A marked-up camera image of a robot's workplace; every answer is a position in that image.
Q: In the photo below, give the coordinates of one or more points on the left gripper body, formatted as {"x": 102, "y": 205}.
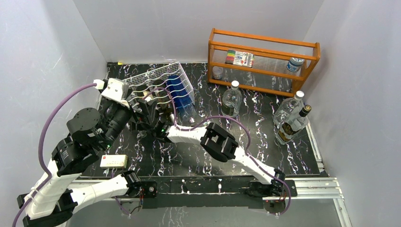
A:
{"x": 118, "y": 117}

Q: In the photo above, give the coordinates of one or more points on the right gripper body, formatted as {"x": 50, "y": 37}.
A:
{"x": 154, "y": 133}

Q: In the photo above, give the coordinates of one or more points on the brown wine bottle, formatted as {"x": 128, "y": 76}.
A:
{"x": 165, "y": 109}

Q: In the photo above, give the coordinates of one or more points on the dark green bottle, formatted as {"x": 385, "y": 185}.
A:
{"x": 142, "y": 91}

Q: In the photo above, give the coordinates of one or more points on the round clear glass bottle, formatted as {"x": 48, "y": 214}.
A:
{"x": 231, "y": 100}

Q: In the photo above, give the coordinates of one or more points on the dark bottle black foil top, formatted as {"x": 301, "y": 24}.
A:
{"x": 296, "y": 122}

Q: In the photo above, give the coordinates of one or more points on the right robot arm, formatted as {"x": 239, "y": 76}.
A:
{"x": 218, "y": 143}

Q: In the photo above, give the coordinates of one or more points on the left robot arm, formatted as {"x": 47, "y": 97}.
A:
{"x": 52, "y": 201}

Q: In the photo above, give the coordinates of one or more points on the orange wooden shelf rack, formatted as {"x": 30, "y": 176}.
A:
{"x": 268, "y": 74}

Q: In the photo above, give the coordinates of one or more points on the clear bottle silver cap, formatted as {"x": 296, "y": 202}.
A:
{"x": 287, "y": 107}

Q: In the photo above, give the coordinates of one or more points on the beige remote control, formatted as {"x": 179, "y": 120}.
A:
{"x": 113, "y": 161}

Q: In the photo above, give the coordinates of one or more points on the small clear plastic cup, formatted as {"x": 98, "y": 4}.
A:
{"x": 217, "y": 72}

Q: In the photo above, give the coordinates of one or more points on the colour marker pen set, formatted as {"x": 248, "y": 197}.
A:
{"x": 238, "y": 58}

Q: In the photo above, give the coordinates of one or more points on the blue white lidded jar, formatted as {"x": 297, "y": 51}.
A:
{"x": 294, "y": 65}

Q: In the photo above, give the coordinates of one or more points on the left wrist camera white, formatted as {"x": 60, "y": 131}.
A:
{"x": 117, "y": 91}

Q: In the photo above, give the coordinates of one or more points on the white wire wine rack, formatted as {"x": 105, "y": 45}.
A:
{"x": 158, "y": 78}

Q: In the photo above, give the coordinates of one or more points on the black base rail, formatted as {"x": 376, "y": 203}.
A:
{"x": 231, "y": 191}

